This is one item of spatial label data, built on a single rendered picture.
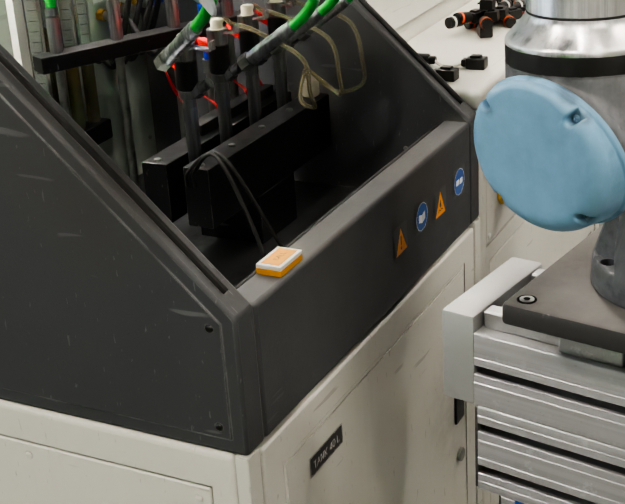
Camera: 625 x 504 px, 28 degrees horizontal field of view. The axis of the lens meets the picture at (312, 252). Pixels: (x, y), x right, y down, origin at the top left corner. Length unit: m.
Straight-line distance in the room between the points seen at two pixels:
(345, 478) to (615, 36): 0.83
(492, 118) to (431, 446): 1.00
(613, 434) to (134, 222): 0.50
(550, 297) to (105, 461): 0.59
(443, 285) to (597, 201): 0.91
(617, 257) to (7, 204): 0.64
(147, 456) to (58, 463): 0.13
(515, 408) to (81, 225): 0.47
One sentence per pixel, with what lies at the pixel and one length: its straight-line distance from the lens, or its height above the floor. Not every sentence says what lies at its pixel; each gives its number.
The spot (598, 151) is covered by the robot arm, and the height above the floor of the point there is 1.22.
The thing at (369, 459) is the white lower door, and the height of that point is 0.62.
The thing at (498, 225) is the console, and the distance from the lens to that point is 1.96.
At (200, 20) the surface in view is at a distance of 1.39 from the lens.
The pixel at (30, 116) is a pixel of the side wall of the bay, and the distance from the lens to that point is 1.29.
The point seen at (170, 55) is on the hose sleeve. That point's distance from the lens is 1.46.
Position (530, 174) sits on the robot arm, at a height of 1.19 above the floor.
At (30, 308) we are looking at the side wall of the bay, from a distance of 1.39.
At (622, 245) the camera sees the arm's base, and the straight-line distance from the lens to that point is 1.03.
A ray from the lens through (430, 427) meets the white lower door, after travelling 1.81.
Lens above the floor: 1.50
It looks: 23 degrees down
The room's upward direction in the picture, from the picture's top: 4 degrees counter-clockwise
